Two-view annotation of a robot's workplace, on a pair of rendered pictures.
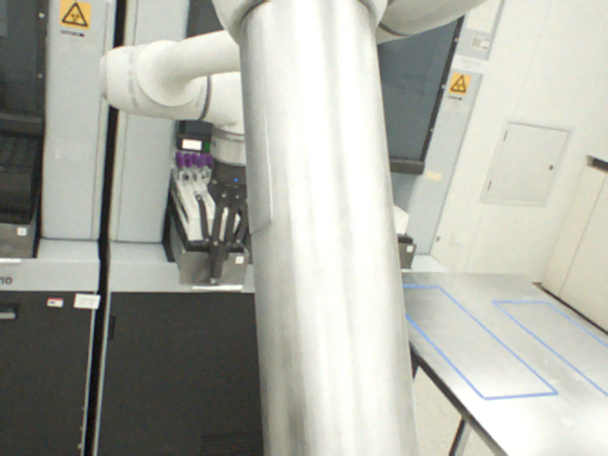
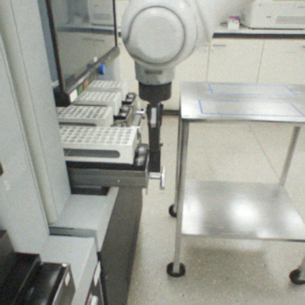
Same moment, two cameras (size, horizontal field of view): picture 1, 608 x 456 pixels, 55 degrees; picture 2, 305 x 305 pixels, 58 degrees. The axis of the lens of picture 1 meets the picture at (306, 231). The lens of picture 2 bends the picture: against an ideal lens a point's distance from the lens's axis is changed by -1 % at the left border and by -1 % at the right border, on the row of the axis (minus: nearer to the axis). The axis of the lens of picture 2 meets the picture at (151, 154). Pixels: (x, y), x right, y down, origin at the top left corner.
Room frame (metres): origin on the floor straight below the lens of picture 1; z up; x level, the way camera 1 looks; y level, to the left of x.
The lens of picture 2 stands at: (0.75, 0.71, 1.17)
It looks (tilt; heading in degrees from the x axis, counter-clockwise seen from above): 30 degrees down; 298
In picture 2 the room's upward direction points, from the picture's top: straight up
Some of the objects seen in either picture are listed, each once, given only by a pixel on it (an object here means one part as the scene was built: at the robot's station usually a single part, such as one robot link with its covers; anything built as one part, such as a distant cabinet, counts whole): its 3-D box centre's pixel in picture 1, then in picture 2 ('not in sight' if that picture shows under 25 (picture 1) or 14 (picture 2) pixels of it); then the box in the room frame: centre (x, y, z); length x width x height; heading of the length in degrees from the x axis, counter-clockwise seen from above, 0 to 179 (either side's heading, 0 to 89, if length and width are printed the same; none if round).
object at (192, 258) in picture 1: (189, 207); (30, 161); (1.34, 0.30, 0.78); 0.73 x 0.14 x 0.09; 24
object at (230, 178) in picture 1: (229, 184); (154, 101); (1.04, 0.16, 0.96); 0.08 x 0.07 x 0.09; 114
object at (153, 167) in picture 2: (216, 259); (154, 160); (1.04, 0.16, 0.80); 0.03 x 0.01 x 0.07; 24
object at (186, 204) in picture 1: (202, 206); (77, 145); (1.22, 0.24, 0.83); 0.30 x 0.10 x 0.06; 24
